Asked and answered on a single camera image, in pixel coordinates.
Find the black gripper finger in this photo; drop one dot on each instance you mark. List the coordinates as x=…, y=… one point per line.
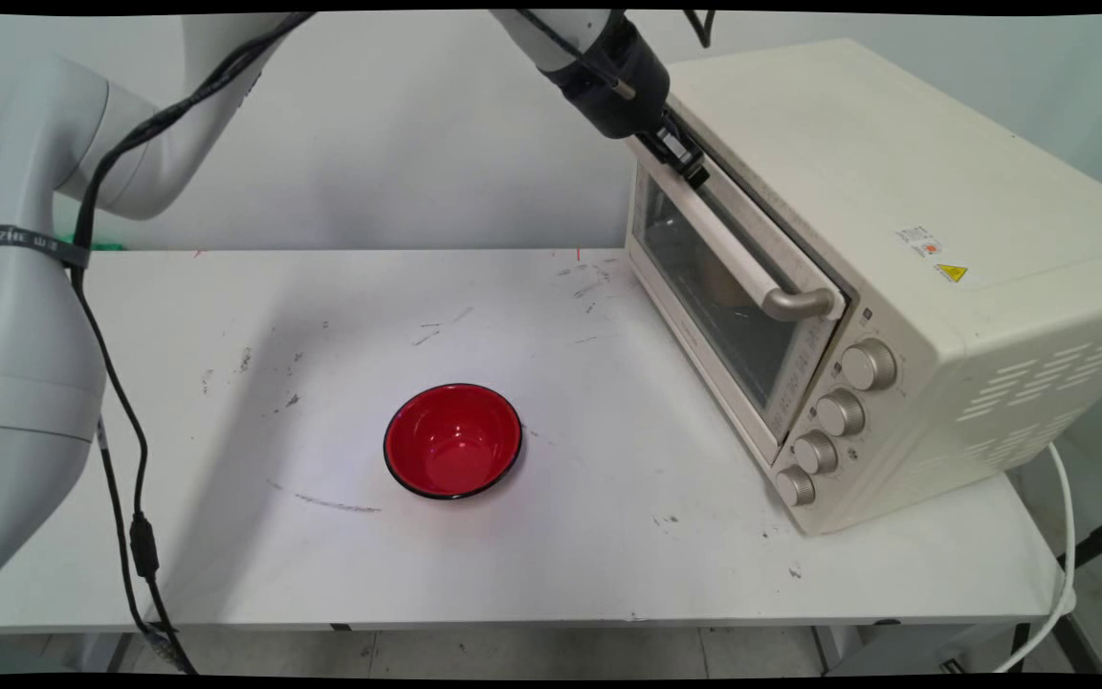
x=673, y=145
x=694, y=172

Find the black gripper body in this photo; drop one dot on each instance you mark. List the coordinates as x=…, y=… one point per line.
x=618, y=81

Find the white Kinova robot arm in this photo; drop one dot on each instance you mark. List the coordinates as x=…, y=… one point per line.
x=25, y=335

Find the cream toaster oven body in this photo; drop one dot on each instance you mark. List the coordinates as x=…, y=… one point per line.
x=895, y=163

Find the silver oven knob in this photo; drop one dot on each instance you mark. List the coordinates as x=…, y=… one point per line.
x=815, y=453
x=870, y=365
x=795, y=486
x=840, y=412

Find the red bowl with black rim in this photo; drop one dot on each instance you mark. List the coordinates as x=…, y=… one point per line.
x=451, y=445

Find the green foam piece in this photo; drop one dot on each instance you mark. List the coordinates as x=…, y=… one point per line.
x=109, y=245

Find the black tripod stand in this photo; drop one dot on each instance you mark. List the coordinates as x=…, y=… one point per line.
x=1101, y=541

